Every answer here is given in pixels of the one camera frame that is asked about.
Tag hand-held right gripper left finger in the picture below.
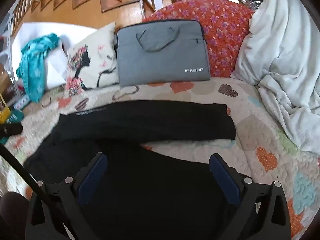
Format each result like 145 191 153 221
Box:
25 152 108 240

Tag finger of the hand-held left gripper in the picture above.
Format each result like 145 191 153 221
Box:
0 122 23 138

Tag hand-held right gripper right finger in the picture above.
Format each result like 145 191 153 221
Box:
209 153 292 240

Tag black pants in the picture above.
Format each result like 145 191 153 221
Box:
24 100 250 240

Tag yellow crate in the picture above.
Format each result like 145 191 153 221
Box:
0 92 13 124

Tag cardboard box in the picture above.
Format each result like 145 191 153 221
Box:
0 64 16 103

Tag heart print quilt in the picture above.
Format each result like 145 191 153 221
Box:
0 76 320 240

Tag teal star print cloth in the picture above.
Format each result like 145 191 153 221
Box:
16 33 62 103

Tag printed throw pillow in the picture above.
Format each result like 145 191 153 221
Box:
65 22 120 97

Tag grey laptop bag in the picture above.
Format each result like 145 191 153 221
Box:
116 19 211 87

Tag white fleece blanket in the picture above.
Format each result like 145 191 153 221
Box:
230 0 320 154

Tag wooden staircase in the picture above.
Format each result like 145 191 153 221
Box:
11 0 243 39

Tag red floral cushion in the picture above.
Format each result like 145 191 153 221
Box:
142 0 255 79

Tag black strap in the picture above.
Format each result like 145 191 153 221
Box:
0 144 100 240

